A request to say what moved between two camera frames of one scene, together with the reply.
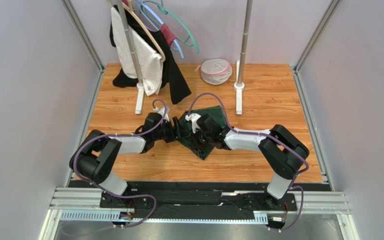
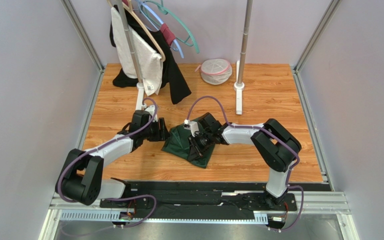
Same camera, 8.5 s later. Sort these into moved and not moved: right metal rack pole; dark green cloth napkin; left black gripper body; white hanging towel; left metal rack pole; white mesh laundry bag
Moved: dark green cloth napkin; left black gripper body
Not moved: left metal rack pole; white mesh laundry bag; white hanging towel; right metal rack pole
